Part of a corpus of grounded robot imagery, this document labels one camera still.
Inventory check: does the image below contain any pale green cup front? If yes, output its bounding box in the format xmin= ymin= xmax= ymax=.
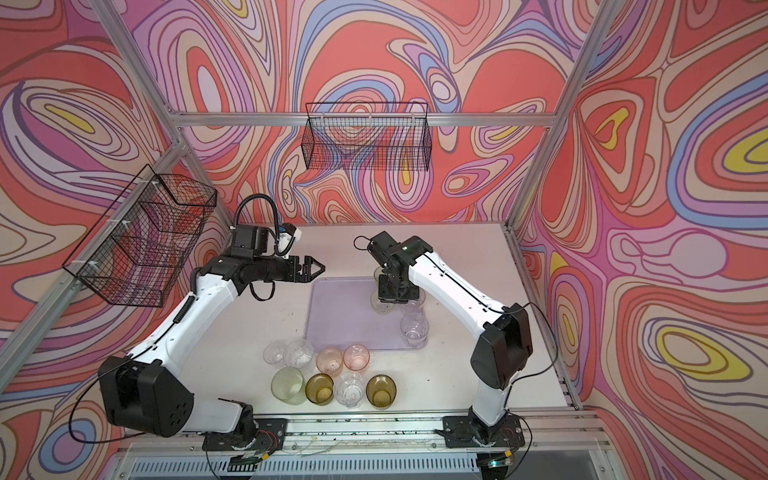
xmin=371 ymin=298 xmax=395 ymax=315

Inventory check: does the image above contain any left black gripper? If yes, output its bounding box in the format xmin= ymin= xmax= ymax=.
xmin=253 ymin=254 xmax=326 ymax=283

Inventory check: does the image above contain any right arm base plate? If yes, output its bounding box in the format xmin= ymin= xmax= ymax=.
xmin=434 ymin=413 xmax=526 ymax=452

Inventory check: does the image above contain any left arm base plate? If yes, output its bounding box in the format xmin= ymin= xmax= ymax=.
xmin=202 ymin=417 xmax=288 ymax=452

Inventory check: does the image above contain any small clear cup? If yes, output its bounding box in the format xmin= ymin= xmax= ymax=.
xmin=262 ymin=341 xmax=287 ymax=365

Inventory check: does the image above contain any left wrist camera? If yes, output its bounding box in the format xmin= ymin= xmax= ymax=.
xmin=229 ymin=223 xmax=301 ymax=259

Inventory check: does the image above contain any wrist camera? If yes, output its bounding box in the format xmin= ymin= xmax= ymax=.
xmin=229 ymin=223 xmax=301 ymax=259
xmin=366 ymin=231 xmax=399 ymax=267

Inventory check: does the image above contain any black wire basket left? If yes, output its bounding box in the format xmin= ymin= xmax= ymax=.
xmin=62 ymin=165 xmax=218 ymax=308

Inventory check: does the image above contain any lilac plastic tray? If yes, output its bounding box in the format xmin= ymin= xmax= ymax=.
xmin=304 ymin=277 xmax=426 ymax=351

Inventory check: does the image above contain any pink cup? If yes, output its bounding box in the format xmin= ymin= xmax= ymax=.
xmin=343 ymin=344 xmax=370 ymax=372

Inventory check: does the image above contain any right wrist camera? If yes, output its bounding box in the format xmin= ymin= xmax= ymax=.
xmin=366 ymin=231 xmax=399 ymax=267

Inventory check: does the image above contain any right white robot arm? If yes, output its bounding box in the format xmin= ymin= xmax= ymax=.
xmin=366 ymin=232 xmax=533 ymax=444

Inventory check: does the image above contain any peach cup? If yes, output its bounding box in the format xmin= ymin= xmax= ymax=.
xmin=315 ymin=347 xmax=344 ymax=378

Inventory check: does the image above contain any black wire basket back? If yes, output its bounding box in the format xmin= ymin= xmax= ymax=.
xmin=301 ymin=100 xmax=433 ymax=172

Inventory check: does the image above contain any black wire basket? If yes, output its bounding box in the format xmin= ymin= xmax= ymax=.
xmin=62 ymin=165 xmax=218 ymax=308
xmin=301 ymin=100 xmax=433 ymax=172

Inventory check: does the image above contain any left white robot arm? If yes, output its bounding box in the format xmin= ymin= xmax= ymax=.
xmin=98 ymin=255 xmax=325 ymax=449

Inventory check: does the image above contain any amber cup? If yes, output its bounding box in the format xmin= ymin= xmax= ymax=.
xmin=366 ymin=374 xmax=397 ymax=409
xmin=305 ymin=373 xmax=334 ymax=406

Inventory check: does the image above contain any clear faceted cup back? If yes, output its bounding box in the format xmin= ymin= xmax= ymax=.
xmin=400 ymin=312 xmax=429 ymax=349

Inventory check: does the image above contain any pale green large cup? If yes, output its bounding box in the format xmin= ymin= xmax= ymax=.
xmin=270 ymin=367 xmax=306 ymax=405

